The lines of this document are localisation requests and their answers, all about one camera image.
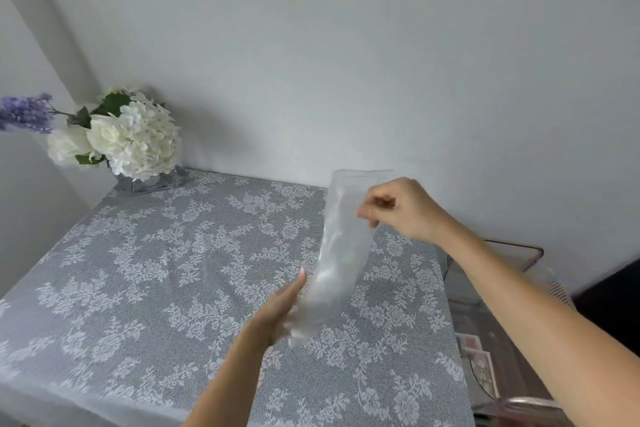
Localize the person's left hand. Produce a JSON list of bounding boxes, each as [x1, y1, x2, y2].
[[249, 267, 309, 349]]

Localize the person's right hand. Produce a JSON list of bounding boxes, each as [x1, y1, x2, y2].
[[355, 177, 452, 244]]

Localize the clear plastic bag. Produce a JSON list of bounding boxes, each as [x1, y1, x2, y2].
[[287, 169, 395, 349]]

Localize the clear plastic storage bin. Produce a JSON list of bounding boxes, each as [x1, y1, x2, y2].
[[439, 239, 577, 427]]

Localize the person's left forearm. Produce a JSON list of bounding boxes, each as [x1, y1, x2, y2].
[[181, 327, 282, 427]]

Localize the person's right forearm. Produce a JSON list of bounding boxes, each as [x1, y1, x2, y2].
[[433, 219, 640, 427]]

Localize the grey floral lace tablecloth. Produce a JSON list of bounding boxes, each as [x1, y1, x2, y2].
[[0, 167, 477, 427]]

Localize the pink patterned cards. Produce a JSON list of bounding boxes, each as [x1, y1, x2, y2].
[[457, 332, 502, 400]]

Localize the clear glass vase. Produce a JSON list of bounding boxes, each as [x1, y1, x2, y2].
[[113, 166, 189, 195]]

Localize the white flower bouquet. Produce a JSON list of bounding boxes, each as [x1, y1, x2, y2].
[[46, 87, 183, 182]]

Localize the black cabinet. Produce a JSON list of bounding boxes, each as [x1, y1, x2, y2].
[[572, 256, 640, 358]]

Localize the purple lavender sprig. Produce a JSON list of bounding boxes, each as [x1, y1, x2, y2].
[[0, 93, 77, 135]]

